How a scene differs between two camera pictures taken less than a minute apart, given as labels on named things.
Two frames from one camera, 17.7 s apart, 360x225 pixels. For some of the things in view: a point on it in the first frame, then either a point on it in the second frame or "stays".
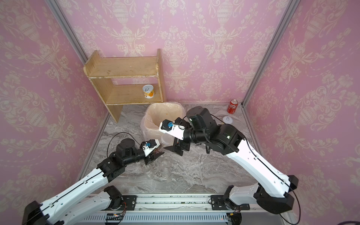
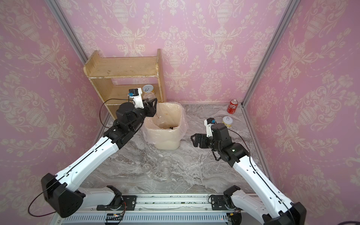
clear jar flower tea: [159, 149] -> [148, 96]
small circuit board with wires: [113, 216] stays
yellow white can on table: [227, 119] stays
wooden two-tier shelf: [101, 71] stays
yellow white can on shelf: [148, 91] stays
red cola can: [231, 108] stays
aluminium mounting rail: [183, 209] stays
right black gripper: [180, 144] -> [199, 136]
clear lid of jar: [167, 139] -> [187, 159]
